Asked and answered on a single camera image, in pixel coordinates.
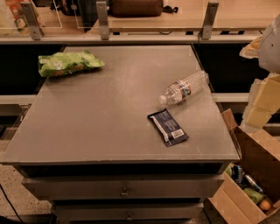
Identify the brown cardboard box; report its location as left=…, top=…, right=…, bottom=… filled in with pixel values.
left=209, top=109, right=280, bottom=224

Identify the orange fruit in box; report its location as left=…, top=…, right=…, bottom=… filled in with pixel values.
left=259, top=199, right=271, bottom=211

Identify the right metal bracket post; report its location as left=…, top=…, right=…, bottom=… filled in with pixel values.
left=200, top=2, right=219, bottom=39

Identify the colourful snack bag on shelf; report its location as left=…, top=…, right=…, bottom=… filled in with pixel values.
left=0, top=0, right=45, bottom=36

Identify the lower drawer with knob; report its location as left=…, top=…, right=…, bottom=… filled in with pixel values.
left=52, top=203, right=203, bottom=221

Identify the metal bracket post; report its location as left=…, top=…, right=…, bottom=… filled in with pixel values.
left=21, top=2, right=43, bottom=40
left=96, top=0, right=109, bottom=40
left=200, top=2, right=219, bottom=39

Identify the left metal bracket post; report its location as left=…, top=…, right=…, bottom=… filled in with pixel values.
left=21, top=2, right=43, bottom=40

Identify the green snack bag in box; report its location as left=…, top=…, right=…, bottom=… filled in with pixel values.
left=242, top=187, right=264, bottom=204

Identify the silver blue can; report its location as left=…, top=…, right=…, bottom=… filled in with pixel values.
left=244, top=174, right=264, bottom=193

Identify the upper drawer with knob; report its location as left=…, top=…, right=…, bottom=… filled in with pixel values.
left=22, top=175, right=224, bottom=201

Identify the black floor cable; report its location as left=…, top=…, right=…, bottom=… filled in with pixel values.
left=0, top=184, right=25, bottom=224

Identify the clear plastic water bottle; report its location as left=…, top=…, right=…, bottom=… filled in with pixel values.
left=159, top=70, right=209, bottom=105

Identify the dark soda can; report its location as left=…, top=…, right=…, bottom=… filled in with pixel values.
left=232, top=165, right=243, bottom=185

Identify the green rice chip bag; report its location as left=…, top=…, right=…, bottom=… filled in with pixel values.
left=38, top=51, right=105, bottom=77

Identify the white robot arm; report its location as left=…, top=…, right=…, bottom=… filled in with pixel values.
left=240, top=15, right=280, bottom=132

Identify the middle metal bracket post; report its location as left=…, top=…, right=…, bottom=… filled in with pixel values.
left=96, top=0, right=109, bottom=40

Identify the grey drawer cabinet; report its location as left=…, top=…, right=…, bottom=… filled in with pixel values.
left=1, top=45, right=239, bottom=224

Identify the brown bag on shelf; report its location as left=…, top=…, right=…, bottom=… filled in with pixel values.
left=109, top=0, right=164, bottom=18

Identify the dark blue rxbar wrapper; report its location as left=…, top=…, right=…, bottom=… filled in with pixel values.
left=147, top=108, right=189, bottom=147

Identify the drawer with knob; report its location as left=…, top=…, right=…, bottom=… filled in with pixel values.
left=22, top=175, right=224, bottom=201
left=52, top=203, right=203, bottom=221

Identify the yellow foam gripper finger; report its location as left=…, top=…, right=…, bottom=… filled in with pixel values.
left=239, top=37, right=262, bottom=59
left=241, top=73, right=280, bottom=129

